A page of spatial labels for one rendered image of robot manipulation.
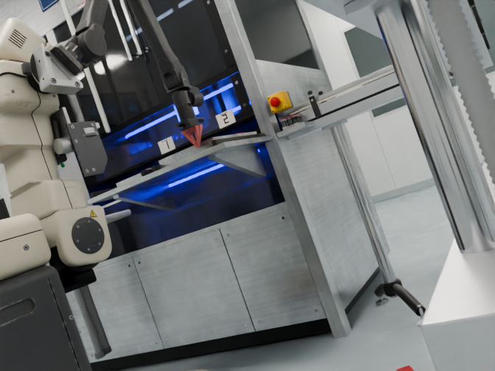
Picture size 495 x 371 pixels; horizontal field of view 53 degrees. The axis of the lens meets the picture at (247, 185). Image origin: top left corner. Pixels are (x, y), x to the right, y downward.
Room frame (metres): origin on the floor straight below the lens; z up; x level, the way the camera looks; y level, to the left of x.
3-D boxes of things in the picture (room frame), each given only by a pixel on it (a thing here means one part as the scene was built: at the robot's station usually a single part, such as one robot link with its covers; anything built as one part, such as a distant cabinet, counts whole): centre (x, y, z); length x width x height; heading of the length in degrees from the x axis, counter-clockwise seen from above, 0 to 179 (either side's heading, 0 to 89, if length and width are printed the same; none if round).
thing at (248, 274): (2.98, 0.49, 0.44); 2.06 x 1.00 x 0.88; 61
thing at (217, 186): (2.56, 0.74, 0.73); 1.98 x 0.01 x 0.25; 61
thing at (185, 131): (1.77, 0.11, 0.94); 0.07 x 0.07 x 0.09; 61
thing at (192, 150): (1.97, 0.09, 0.90); 0.34 x 0.26 x 0.04; 151
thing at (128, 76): (2.41, 0.45, 1.50); 0.47 x 0.01 x 0.59; 61
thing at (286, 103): (2.05, -0.24, 0.99); 0.08 x 0.07 x 0.07; 151
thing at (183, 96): (1.77, 0.12, 1.08); 0.07 x 0.06 x 0.07; 148
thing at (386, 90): (2.03, -0.56, 0.92); 0.69 x 0.15 x 0.16; 61
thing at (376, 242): (2.10, -0.43, 0.46); 0.09 x 0.09 x 0.77; 61
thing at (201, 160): (2.08, 0.22, 0.87); 0.70 x 0.48 x 0.02; 61
